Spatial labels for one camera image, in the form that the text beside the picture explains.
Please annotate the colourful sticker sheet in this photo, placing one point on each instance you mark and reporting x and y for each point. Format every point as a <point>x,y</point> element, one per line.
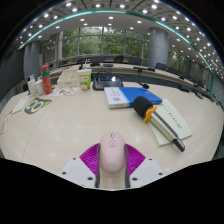
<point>65,91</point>

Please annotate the group of dark office chairs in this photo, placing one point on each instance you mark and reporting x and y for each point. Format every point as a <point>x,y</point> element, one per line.
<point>133,60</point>

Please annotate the black green cat-face mouse pad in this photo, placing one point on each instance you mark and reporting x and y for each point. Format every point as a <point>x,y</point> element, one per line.
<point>36,106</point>

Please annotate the group of ceiling lights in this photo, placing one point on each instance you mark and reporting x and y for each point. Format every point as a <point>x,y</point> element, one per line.
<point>110,15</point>

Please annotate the pink computer mouse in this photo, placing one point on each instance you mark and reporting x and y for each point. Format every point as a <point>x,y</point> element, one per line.
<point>112,153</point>

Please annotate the white cardboard box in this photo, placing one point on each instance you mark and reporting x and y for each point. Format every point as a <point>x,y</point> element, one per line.
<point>68,80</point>

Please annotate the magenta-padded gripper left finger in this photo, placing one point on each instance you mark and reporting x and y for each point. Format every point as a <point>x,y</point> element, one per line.
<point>75,170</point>

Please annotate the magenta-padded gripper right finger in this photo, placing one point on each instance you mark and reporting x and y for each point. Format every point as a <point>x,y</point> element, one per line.
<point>148,170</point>

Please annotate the black desk microphone console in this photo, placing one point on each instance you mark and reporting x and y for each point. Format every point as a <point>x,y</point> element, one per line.
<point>106,83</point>

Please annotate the red bottle with green band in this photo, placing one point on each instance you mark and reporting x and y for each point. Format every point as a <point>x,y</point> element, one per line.
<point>46,81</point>

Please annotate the blue and white book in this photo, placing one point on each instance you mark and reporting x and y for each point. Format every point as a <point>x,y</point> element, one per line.
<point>140,95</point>

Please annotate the pale lined notebook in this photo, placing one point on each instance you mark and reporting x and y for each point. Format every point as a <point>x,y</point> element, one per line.
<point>180,125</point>

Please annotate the green and white paper cup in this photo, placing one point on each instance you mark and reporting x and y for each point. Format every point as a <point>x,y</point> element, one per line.
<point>84,80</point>

